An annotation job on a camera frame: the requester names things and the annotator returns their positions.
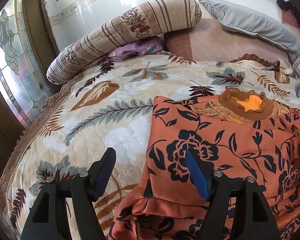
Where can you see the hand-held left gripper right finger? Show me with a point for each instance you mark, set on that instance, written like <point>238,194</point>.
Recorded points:
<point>197,175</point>

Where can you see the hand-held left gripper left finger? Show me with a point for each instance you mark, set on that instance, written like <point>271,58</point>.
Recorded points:
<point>102,177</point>

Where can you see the orange floral shirt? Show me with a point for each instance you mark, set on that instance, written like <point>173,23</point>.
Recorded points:
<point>230,140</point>

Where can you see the leaf print fleece blanket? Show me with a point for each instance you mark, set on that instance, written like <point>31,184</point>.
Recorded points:
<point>120,97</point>

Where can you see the brown ruffled quilted bedspread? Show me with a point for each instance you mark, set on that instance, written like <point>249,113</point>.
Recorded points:
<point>22,140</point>

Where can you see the pink quilted bed sheet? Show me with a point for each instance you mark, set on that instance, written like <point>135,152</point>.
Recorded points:
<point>215,45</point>

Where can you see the purple floral cloth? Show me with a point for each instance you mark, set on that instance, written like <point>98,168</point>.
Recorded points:
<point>137,48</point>

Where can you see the grey pillow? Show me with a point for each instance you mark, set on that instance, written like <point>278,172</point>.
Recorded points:
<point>255,23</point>

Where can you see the stained glass window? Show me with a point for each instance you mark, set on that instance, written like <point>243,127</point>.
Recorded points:
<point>12,67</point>

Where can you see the black cloth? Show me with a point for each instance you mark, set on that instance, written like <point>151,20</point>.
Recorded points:
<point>285,4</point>

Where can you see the striped floral bolster pillow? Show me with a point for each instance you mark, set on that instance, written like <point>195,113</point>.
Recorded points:
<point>130,27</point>

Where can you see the brown wooden window frame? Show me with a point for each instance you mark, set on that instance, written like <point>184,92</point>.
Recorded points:
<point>37,30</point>

